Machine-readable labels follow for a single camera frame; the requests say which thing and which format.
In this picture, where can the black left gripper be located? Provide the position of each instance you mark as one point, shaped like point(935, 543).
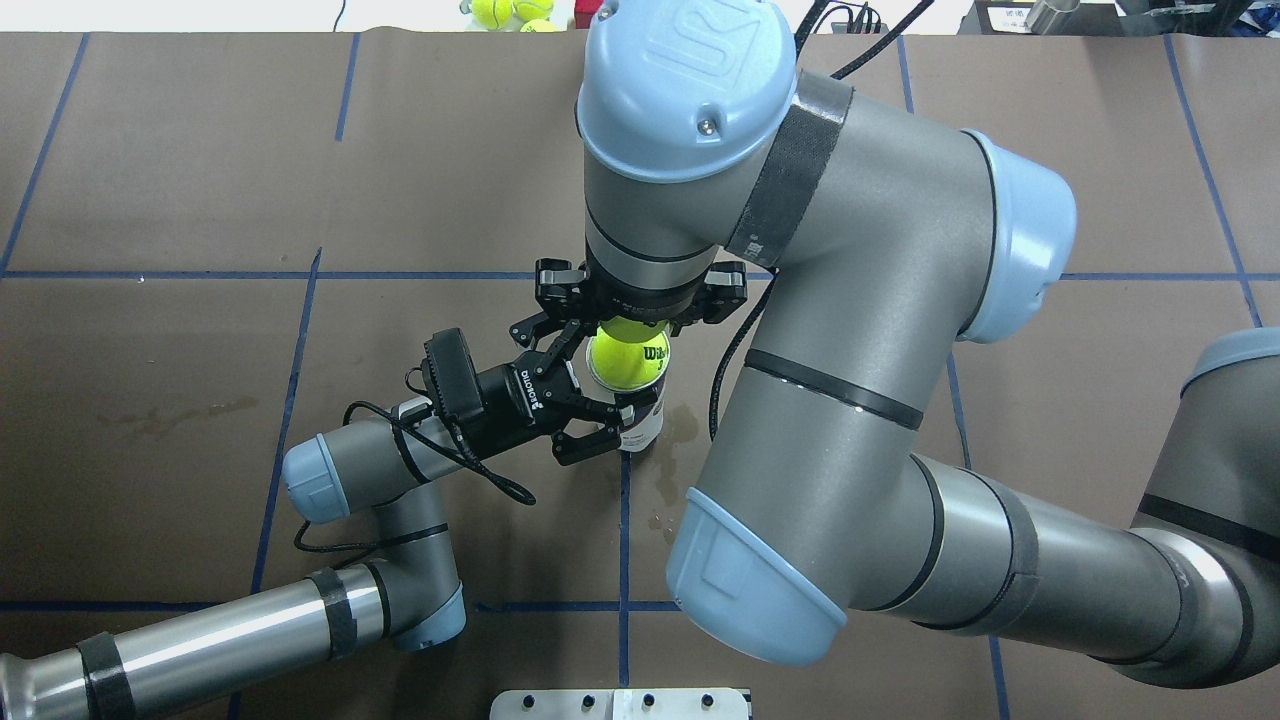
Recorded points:
point(497, 397)

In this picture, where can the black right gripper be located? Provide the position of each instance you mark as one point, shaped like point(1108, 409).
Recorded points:
point(556, 283)

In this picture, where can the clear tennis ball can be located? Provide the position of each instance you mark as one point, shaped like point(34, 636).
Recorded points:
point(642, 413)

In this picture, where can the yellow tennis ball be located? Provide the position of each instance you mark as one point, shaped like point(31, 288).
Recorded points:
point(621, 362)

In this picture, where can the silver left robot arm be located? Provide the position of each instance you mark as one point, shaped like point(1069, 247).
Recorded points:
point(370, 498)

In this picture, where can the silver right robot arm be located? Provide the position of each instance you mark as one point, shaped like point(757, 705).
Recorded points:
point(892, 238)

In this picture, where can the spare tennis ball three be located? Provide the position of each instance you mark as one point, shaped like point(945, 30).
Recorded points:
point(542, 25)

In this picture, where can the spare tennis ball two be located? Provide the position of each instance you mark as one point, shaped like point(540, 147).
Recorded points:
point(528, 10)

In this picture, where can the spare tennis ball one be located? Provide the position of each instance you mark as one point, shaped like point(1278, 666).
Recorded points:
point(492, 15)

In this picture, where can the red cube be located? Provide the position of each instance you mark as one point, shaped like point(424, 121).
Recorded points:
point(584, 11)

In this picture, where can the steel cup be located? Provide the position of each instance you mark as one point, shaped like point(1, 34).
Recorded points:
point(1051, 17)

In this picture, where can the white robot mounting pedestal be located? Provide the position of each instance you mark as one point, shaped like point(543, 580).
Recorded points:
point(623, 703)

